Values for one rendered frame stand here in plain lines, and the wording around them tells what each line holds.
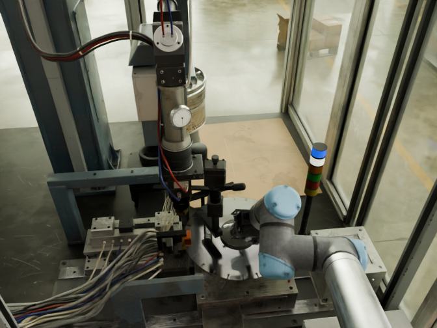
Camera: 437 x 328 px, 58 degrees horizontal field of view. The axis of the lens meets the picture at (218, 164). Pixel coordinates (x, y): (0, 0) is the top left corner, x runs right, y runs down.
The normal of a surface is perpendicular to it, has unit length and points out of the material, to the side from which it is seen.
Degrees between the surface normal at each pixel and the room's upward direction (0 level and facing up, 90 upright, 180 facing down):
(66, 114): 90
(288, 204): 32
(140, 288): 90
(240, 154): 0
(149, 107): 90
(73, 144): 90
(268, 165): 0
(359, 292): 21
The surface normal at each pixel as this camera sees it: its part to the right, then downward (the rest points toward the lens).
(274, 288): 0.00, -0.78
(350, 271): -0.05, -0.95
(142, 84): 0.11, 0.62
